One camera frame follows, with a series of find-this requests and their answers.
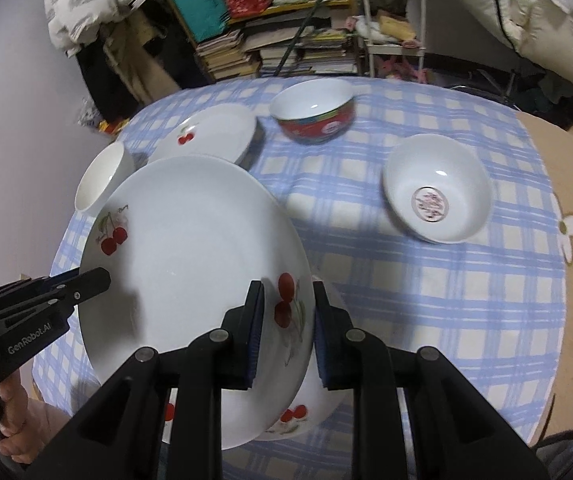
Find large cherry plate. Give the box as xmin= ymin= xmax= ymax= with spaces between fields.
xmin=78 ymin=155 xmax=315 ymax=448

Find plain white bowl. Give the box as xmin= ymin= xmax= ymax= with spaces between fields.
xmin=74 ymin=141 xmax=134 ymax=217

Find white bowl red emblem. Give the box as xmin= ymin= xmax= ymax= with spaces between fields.
xmin=382 ymin=133 xmax=495 ymax=245

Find medium cherry plate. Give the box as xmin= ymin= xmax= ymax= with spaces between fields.
xmin=149 ymin=103 xmax=257 ymax=164

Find red patterned bowl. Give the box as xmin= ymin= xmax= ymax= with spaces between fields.
xmin=269 ymin=78 xmax=356 ymax=143

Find person's left hand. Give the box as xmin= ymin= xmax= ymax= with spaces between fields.
xmin=0 ymin=370 xmax=35 ymax=465

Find left cherry plate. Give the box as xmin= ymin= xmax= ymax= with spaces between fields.
xmin=256 ymin=273 xmax=346 ymax=442

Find snack bags on floor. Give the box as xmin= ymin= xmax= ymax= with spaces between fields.
xmin=76 ymin=98 xmax=129 ymax=138

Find stack of books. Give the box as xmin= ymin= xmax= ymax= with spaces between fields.
xmin=196 ymin=29 xmax=260 ymax=81

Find yellow wooden bookshelf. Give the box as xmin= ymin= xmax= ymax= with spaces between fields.
xmin=166 ymin=0 xmax=363 ymax=82

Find green pole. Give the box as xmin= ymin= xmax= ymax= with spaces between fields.
xmin=273 ymin=0 xmax=355 ymax=79

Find teal bag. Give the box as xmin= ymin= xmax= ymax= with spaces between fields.
xmin=172 ymin=0 xmax=229 ymax=44

